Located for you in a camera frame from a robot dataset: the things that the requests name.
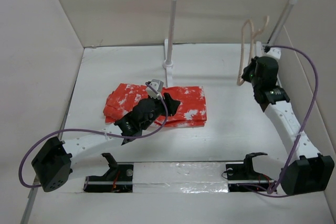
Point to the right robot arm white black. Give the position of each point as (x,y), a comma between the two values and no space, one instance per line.
(306,170)

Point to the silver foil tape strip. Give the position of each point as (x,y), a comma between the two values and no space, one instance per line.
(179,177)

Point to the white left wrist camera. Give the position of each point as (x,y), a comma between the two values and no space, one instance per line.
(154,88)

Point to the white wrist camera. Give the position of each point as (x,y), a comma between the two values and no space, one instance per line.
(154,88)
(272,52)

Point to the white clothes rack with metal bar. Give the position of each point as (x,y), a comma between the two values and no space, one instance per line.
(220,21)

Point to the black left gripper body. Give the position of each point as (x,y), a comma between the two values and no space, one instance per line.
(159,109)

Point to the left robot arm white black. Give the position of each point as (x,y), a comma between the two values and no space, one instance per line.
(54,162)

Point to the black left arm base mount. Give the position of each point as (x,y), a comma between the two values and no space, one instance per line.
(117,179)

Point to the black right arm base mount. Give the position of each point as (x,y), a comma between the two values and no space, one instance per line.
(241,176)

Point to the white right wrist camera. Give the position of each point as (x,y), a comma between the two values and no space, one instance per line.
(272,52)

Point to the wooden clothes hanger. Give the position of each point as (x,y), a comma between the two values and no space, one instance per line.
(253,34)

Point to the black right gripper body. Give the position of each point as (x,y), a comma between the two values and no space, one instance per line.
(248,75)

